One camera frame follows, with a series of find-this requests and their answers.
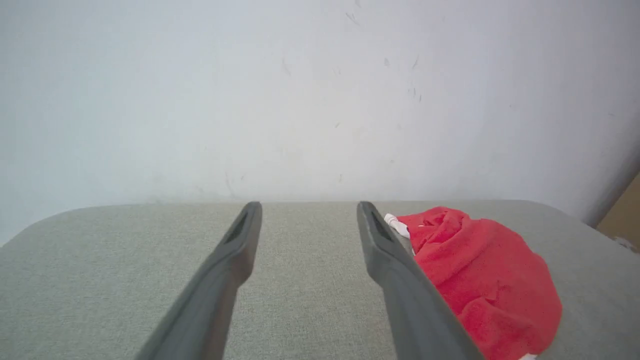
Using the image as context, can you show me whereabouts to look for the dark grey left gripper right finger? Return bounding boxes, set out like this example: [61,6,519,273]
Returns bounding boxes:
[356,201,486,360]

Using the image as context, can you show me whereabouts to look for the brown cardboard board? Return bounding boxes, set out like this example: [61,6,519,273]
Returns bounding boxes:
[596,172,640,251]

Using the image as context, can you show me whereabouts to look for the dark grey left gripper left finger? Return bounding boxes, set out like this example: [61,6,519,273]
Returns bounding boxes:
[135,201,263,360]

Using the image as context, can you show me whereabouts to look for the red shorts with white stripes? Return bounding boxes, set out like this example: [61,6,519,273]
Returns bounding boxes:
[384,206,563,360]

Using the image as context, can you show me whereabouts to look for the grey fabric sofa cushion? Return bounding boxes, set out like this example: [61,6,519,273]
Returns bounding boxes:
[0,200,640,360]

